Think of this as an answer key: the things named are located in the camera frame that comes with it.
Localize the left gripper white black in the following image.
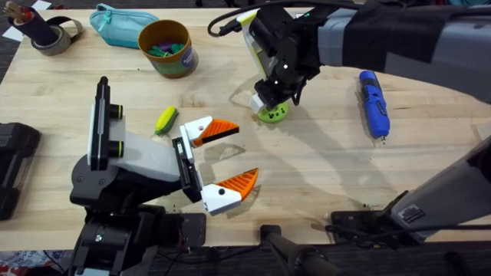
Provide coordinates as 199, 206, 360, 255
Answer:
70, 116, 260, 217

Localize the black mounting plate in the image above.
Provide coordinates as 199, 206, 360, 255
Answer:
330, 209, 387, 243
163, 212, 208, 248

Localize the blue electric screwdriver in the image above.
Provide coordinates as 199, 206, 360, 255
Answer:
358, 70, 392, 146

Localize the green disc with holes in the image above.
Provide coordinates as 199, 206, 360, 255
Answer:
256, 100, 290, 124

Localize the yellow green toy corn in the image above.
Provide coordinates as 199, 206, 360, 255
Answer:
153, 105, 180, 136

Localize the brown tub with toys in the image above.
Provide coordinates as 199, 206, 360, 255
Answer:
137, 19, 200, 80

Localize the black stand pole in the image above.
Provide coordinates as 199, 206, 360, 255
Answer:
259, 224, 347, 276

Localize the teal zip pouch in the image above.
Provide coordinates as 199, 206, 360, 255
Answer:
89, 2, 160, 50

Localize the grey tape roll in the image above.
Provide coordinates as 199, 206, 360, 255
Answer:
30, 15, 84, 57

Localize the black case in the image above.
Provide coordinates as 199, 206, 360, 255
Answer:
0, 122, 41, 222

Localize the patterned cloth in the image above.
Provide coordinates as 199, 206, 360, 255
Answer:
0, 249, 74, 276

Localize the dark tube with wooden sticks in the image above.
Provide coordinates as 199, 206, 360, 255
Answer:
2, 0, 59, 48

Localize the pale small box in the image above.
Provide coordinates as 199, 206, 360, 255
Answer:
474, 121, 491, 142

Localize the white paper sheet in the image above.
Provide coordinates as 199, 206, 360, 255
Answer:
30, 0, 53, 12
1, 25, 25, 43

